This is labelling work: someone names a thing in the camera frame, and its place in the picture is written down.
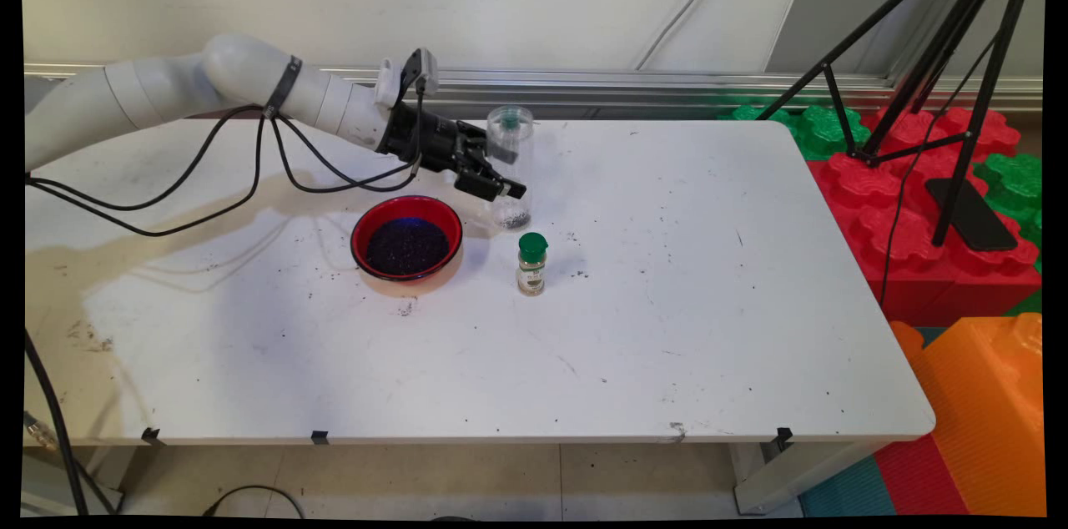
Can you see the green-capped spice bottle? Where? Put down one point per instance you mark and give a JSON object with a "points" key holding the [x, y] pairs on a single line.
{"points": [[531, 270], [510, 122]]}

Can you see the white table leg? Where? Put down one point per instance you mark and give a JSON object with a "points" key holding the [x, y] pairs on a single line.
{"points": [[42, 487], [776, 479]]}

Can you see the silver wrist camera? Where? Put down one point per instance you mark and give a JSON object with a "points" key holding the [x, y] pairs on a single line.
{"points": [[424, 66]]}

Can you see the teal floor mat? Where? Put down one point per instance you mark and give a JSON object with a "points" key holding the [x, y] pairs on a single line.
{"points": [[851, 491]]}

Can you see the green foam block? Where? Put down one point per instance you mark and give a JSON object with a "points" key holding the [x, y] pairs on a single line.
{"points": [[822, 133], [1014, 178]]}

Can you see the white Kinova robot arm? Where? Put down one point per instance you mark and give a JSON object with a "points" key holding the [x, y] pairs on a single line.
{"points": [[225, 70]]}

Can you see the red bowl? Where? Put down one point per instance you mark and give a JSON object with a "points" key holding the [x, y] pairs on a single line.
{"points": [[365, 220]]}

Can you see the black seeds heap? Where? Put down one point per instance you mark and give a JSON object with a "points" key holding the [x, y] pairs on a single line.
{"points": [[514, 220], [409, 247]]}

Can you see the red floor mat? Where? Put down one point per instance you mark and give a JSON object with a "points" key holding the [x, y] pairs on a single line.
{"points": [[918, 479]]}

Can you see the black flat plate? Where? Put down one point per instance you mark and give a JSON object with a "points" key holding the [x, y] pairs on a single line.
{"points": [[972, 220]]}

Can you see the clear plastic jar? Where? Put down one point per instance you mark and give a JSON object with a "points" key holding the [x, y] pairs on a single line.
{"points": [[521, 162]]}

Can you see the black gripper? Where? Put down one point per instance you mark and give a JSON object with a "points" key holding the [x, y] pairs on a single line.
{"points": [[425, 141]]}

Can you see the black tape piece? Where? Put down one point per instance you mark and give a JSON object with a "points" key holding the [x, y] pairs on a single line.
{"points": [[783, 437], [320, 437], [152, 435]]}

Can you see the aluminium wall rail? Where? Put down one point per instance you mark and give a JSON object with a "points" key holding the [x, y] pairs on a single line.
{"points": [[626, 87]]}

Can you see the orange foam block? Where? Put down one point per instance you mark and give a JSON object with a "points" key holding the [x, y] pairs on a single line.
{"points": [[984, 412]]}

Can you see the black tripod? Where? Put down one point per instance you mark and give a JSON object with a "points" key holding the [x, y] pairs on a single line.
{"points": [[991, 78]]}

